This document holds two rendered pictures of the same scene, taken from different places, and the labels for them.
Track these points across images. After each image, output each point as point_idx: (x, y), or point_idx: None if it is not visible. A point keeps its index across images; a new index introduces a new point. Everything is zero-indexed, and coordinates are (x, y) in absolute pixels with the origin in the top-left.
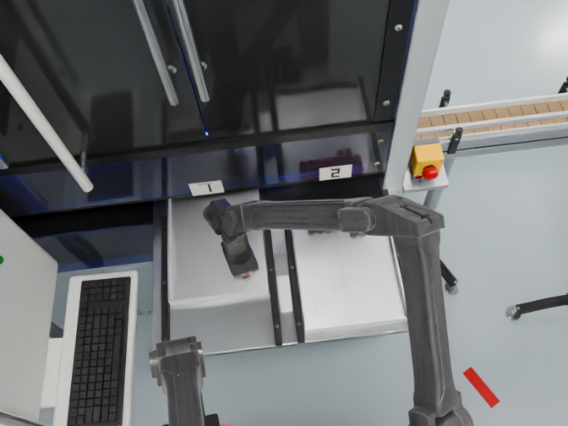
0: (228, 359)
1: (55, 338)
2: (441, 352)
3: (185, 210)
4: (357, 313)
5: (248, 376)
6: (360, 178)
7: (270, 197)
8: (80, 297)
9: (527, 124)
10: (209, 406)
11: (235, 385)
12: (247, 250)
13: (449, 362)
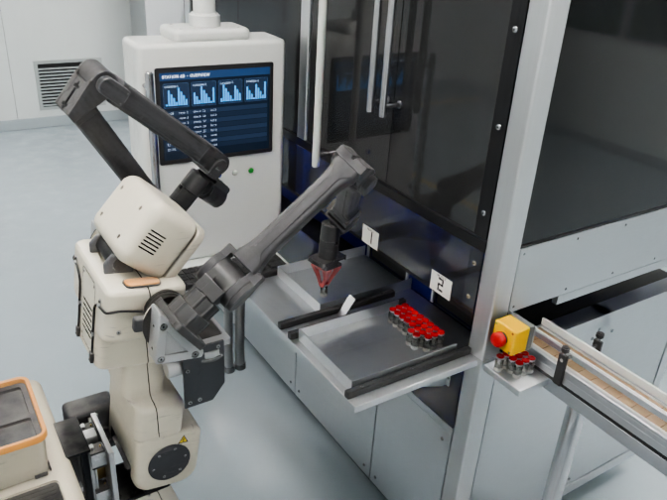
0: (291, 476)
1: None
2: (277, 225)
3: (356, 263)
4: (336, 361)
5: (282, 498)
6: (468, 336)
7: (404, 296)
8: None
9: (646, 417)
10: (239, 478)
11: (268, 491)
12: (329, 246)
13: (275, 241)
